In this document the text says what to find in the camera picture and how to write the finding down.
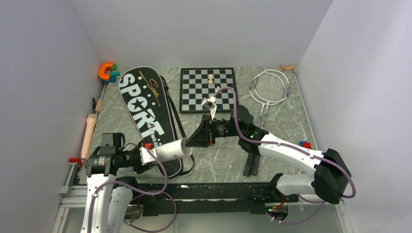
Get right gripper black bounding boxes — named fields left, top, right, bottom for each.
left=185, top=115, right=243, bottom=148

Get white shuttlecock tube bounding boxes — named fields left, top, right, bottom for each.
left=154, top=138, right=193, bottom=162

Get black racket bag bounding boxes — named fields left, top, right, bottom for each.
left=118, top=66, right=195, bottom=180

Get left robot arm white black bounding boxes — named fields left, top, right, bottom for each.
left=81, top=133, right=149, bottom=233

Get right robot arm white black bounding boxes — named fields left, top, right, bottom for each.
left=186, top=105, right=354, bottom=204

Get black white chessboard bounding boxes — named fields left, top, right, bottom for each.
left=179, top=67, right=236, bottom=114

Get red clamp knob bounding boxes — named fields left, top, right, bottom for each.
left=68, top=158, right=83, bottom=167

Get beige toy microphone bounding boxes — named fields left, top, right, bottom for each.
left=81, top=114, right=97, bottom=160

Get white chess piece back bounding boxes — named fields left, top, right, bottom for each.
left=208, top=74, right=214, bottom=84

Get teal blue toy blocks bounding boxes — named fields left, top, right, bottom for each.
left=107, top=64, right=120, bottom=83

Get orange C-shaped toy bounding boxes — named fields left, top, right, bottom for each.
left=98, top=62, right=114, bottom=81

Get colourful toy brick train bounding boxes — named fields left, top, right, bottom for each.
left=299, top=141, right=312, bottom=149

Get wooden arch block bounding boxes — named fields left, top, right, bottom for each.
left=281, top=64, right=295, bottom=71

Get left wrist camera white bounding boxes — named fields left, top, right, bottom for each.
left=139, top=143, right=157, bottom=165

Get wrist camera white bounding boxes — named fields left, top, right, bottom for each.
left=201, top=96, right=217, bottom=120
left=139, top=143, right=157, bottom=165

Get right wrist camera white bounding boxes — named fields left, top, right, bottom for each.
left=201, top=96, right=217, bottom=120

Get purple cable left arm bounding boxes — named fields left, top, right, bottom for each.
left=86, top=146, right=178, bottom=233

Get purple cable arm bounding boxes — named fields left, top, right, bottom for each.
left=86, top=146, right=178, bottom=233
left=214, top=86, right=357, bottom=225

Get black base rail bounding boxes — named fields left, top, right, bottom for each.
left=131, top=182, right=298, bottom=216

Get small beige handled tool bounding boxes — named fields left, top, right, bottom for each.
left=92, top=98, right=103, bottom=113

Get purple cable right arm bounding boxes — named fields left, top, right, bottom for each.
left=214, top=86, right=357, bottom=225

